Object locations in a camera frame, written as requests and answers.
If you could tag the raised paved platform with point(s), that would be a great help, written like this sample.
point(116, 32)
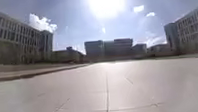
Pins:
point(18, 71)

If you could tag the dark central block building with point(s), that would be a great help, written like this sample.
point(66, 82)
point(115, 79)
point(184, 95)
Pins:
point(110, 48)

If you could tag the low pale building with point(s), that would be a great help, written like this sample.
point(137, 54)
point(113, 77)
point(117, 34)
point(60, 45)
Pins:
point(158, 49)

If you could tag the grey paved plaza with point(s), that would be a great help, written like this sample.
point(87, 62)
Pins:
point(122, 90)

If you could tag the low dark-roofed building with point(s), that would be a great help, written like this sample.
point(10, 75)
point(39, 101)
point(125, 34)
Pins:
point(67, 56)

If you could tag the long pale office building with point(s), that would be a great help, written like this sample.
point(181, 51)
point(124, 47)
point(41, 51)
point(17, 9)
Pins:
point(12, 41)

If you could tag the low grey step kerb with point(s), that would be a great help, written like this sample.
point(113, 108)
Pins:
point(31, 74)

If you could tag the pale multi-storey building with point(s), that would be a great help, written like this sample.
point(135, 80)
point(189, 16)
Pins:
point(194, 32)

